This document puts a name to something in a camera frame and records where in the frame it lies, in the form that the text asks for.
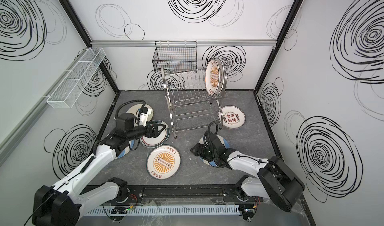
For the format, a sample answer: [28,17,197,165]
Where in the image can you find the blue striped plate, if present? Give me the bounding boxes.
[117,140,135,159]
[200,135,230,168]

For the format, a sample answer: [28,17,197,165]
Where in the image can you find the orange sunburst plate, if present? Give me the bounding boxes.
[147,145,181,180]
[205,59,219,95]

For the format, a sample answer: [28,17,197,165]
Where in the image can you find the white plate green cloud outline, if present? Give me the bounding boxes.
[215,58,226,95]

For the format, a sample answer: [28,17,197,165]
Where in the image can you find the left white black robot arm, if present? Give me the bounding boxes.
[30,122,166,226]

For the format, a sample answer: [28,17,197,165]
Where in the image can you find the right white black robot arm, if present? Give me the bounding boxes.
[191,140,306,212]

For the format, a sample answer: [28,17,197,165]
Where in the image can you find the stainless steel dish rack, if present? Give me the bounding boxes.
[161,69,228,138]

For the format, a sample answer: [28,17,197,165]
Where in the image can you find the green red rimmed white plate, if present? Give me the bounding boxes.
[140,120,170,149]

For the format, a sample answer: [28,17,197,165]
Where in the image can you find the cream plate with black drawing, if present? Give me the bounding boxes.
[126,103,154,122]

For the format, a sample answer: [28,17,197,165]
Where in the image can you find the white plate red characters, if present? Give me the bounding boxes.
[218,106,246,129]

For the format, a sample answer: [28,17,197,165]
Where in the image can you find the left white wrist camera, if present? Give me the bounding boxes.
[139,106,152,127]

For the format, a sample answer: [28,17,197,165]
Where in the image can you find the white slotted cable duct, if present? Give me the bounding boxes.
[86,205,241,217]

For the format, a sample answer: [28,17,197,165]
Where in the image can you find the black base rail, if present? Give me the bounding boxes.
[61,183,304,203]

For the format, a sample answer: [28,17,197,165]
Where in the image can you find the black wire wall basket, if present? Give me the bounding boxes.
[152,46,198,72]

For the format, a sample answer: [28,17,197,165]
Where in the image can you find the white mesh wall shelf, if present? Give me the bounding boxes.
[47,48,106,108]

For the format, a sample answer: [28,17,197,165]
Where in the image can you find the aluminium wall rail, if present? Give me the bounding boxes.
[91,39,277,47]

